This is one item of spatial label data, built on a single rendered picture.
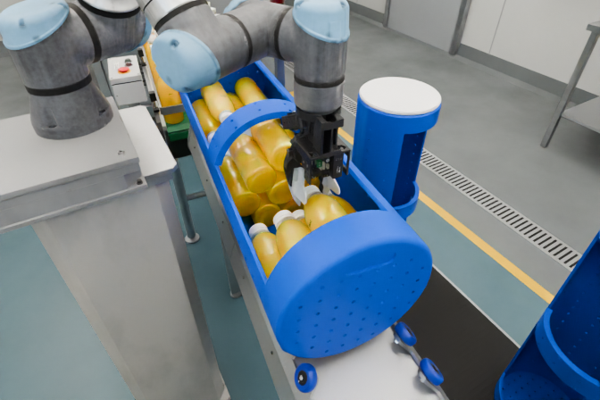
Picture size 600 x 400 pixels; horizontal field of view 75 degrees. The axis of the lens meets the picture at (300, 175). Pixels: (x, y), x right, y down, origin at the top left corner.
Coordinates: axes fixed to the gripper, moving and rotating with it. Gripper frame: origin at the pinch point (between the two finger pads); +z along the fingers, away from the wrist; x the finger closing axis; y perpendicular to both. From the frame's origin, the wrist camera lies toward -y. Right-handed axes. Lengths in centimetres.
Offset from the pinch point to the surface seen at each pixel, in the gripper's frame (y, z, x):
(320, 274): 21.1, -4.9, -8.1
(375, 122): -43, 17, 44
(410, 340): 24.7, 18.2, 9.1
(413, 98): -44, 12, 59
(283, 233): 6.1, 1.7, -7.8
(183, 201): -110, 86, -20
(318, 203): 6.1, -3.2, -1.2
